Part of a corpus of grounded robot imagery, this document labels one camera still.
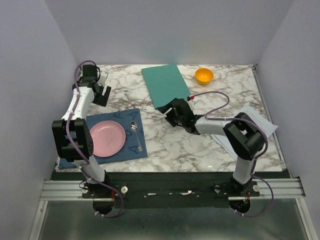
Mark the blue letter placemat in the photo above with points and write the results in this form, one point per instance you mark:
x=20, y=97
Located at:
x=130, y=149

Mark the aluminium rail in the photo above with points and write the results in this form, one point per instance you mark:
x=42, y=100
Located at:
x=56, y=190

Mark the teal folder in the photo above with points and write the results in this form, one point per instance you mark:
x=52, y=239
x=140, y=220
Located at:
x=165, y=83

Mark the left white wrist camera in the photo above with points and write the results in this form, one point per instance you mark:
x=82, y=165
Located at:
x=103, y=78

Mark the pink plate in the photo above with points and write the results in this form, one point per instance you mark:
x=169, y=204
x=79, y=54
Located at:
x=108, y=138

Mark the black mounting base bar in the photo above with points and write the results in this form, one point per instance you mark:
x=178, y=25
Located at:
x=152, y=190

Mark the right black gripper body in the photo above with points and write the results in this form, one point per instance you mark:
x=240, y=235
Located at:
x=172, y=115

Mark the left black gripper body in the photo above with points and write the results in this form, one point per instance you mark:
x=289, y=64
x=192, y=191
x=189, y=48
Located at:
x=99, y=99

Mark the orange bowl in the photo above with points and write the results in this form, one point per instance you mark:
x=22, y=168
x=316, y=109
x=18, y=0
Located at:
x=204, y=76

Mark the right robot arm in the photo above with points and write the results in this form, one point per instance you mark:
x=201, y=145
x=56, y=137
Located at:
x=244, y=136

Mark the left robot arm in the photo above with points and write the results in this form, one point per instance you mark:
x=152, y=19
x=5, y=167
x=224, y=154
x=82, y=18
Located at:
x=71, y=133

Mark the silver spoon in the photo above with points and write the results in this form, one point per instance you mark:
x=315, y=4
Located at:
x=134, y=128

